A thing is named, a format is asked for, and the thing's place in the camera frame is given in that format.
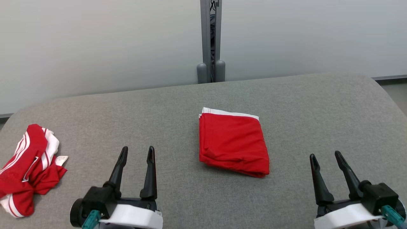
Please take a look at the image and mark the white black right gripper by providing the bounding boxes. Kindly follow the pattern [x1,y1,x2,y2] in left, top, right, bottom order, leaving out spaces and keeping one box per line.
[310,151,407,229]

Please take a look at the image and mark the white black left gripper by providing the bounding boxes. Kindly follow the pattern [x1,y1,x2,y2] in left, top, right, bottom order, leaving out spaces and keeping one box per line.
[70,146,163,229]

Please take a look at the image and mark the red shorts with white trim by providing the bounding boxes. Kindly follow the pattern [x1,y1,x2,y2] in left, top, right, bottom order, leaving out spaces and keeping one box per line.
[199,107,270,178]

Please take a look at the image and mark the red white basketball jersey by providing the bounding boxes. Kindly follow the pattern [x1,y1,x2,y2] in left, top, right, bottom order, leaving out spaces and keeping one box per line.
[0,124,69,219]

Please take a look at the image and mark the teal left camera connector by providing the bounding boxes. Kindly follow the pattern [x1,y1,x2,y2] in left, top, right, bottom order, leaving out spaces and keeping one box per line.
[81,210,101,229]

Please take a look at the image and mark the teal camera connector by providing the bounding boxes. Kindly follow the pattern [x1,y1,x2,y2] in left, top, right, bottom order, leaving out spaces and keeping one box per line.
[81,210,101,229]
[381,205,407,229]

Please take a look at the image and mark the teal right camera connector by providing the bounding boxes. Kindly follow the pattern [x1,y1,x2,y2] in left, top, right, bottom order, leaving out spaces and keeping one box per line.
[381,205,407,229]

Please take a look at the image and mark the grey partition post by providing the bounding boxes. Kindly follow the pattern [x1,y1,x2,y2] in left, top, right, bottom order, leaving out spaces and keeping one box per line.
[196,0,212,84]
[214,0,226,83]

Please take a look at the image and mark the black cables between posts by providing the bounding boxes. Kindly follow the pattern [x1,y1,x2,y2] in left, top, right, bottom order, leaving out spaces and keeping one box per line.
[210,0,217,35]

